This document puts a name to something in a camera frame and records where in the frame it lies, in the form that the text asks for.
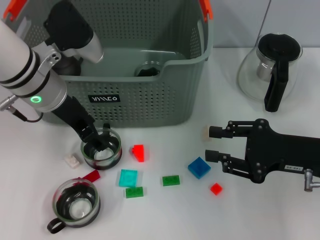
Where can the white toy brick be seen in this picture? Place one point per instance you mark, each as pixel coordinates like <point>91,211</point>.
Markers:
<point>72,161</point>
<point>205,135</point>

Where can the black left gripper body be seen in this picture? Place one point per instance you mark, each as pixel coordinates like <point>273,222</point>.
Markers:
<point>72,115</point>

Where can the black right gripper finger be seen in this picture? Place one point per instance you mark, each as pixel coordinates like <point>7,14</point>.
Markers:
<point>212,155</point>
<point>220,132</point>

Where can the glass teacup black holder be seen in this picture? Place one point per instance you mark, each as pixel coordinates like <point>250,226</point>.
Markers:
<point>75,205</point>
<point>148,70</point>
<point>102,157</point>

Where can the dark red long toy brick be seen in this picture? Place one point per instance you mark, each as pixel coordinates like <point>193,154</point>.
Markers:
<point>91,176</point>

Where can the blue square toy plate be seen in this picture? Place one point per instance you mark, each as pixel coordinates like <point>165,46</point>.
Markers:
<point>199,168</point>

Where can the green toy brick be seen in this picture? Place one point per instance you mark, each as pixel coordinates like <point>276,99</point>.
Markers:
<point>170,180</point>
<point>134,192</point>

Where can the small red toy brick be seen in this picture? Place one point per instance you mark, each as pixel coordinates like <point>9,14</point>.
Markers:
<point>216,188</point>

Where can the grey perforated plastic storage bin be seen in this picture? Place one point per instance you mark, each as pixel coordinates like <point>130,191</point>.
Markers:
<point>137,105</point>

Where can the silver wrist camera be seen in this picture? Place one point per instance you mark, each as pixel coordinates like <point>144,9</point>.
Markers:
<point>67,25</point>

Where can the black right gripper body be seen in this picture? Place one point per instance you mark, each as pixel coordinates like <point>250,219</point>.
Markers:
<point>280,152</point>

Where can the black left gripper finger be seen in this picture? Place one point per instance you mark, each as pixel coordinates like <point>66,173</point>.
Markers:
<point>88,135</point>
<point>102,145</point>

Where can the dark clay teapot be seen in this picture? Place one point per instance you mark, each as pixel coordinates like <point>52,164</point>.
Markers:
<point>67,68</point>

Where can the cyan square toy plate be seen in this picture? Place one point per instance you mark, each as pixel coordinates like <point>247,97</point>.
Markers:
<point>127,178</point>

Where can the red sloped toy brick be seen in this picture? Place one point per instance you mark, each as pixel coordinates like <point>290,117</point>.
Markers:
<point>138,153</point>

